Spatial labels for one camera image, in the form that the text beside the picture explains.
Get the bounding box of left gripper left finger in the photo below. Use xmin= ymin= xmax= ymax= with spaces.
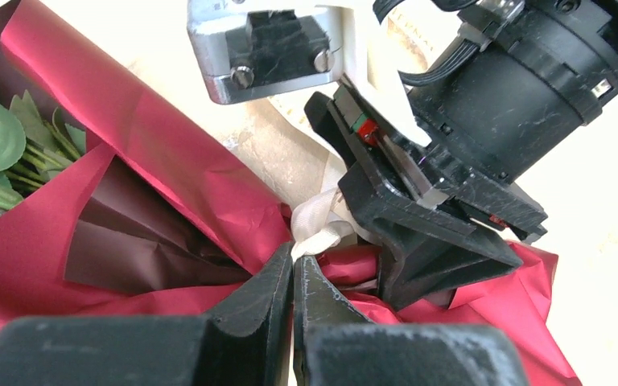
xmin=0 ymin=243 xmax=293 ymax=385

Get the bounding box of pink flower bouquet red wrap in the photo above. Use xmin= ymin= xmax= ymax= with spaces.
xmin=0 ymin=1 xmax=579 ymax=385

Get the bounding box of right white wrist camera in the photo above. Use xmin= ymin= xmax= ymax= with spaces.
xmin=187 ymin=0 xmax=431 ymax=146

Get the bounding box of cream printed ribbon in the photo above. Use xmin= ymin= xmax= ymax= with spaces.
xmin=269 ymin=10 xmax=439 ymax=258

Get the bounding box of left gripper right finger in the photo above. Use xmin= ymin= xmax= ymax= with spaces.
xmin=294 ymin=257 xmax=529 ymax=385

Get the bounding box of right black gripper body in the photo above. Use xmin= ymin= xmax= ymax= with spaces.
xmin=305 ymin=1 xmax=618 ymax=243

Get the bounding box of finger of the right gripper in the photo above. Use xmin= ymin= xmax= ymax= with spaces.
xmin=339 ymin=164 xmax=522 ymax=310

